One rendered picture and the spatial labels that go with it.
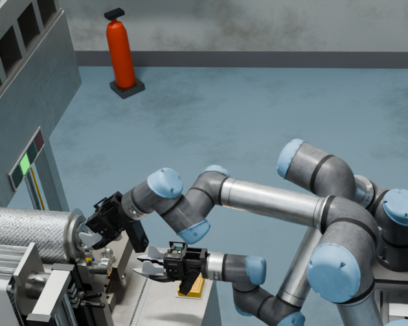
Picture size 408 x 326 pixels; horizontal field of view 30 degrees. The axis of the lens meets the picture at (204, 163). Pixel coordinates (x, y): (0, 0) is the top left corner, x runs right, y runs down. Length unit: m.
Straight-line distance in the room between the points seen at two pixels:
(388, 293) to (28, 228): 1.16
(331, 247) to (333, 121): 2.85
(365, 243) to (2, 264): 0.80
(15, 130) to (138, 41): 2.76
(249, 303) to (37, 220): 0.60
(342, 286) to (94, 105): 3.41
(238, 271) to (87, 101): 3.03
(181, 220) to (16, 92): 0.82
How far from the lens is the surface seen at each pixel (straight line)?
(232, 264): 2.02
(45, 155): 2.97
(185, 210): 1.78
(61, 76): 2.69
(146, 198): 1.78
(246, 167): 4.14
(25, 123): 2.45
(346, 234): 1.66
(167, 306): 2.27
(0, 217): 2.07
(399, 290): 2.52
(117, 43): 4.70
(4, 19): 2.34
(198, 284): 2.28
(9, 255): 1.76
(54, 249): 2.00
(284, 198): 1.79
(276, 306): 2.03
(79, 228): 2.00
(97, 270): 2.02
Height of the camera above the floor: 2.60
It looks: 38 degrees down
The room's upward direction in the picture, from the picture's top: 8 degrees counter-clockwise
